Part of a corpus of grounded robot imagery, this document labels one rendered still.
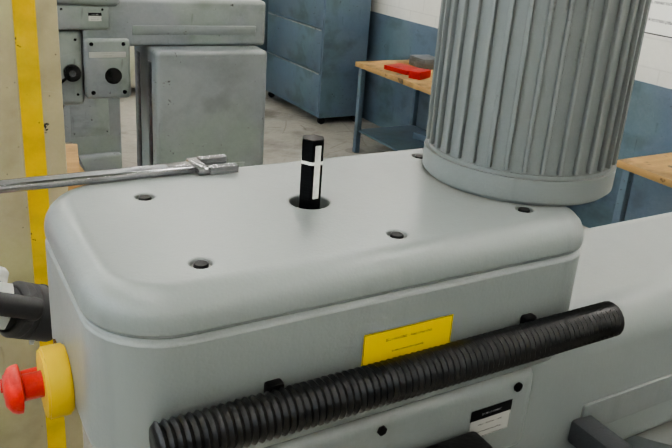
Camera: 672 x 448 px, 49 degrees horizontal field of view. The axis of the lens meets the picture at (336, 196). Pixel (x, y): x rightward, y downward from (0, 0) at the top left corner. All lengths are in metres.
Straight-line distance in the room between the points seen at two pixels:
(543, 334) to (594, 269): 0.27
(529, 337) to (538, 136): 0.18
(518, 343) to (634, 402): 0.32
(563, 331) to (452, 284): 0.12
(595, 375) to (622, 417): 0.10
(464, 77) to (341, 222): 0.19
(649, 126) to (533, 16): 5.02
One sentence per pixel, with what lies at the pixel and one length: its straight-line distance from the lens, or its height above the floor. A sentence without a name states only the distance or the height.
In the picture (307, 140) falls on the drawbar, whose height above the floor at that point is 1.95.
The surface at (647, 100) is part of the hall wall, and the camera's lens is 5.70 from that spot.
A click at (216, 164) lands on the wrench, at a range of 0.75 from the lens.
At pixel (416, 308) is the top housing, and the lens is 0.62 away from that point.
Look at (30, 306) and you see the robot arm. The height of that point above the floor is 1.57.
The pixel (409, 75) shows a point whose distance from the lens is 6.52.
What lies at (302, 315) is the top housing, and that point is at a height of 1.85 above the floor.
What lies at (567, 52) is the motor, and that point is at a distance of 0.71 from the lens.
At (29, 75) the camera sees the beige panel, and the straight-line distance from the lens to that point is 2.35.
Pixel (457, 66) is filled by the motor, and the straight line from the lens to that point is 0.73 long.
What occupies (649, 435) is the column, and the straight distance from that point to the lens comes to 1.05.
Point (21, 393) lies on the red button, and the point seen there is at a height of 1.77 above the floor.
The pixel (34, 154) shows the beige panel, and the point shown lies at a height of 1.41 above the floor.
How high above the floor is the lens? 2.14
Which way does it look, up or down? 20 degrees down
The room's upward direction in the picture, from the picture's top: 4 degrees clockwise
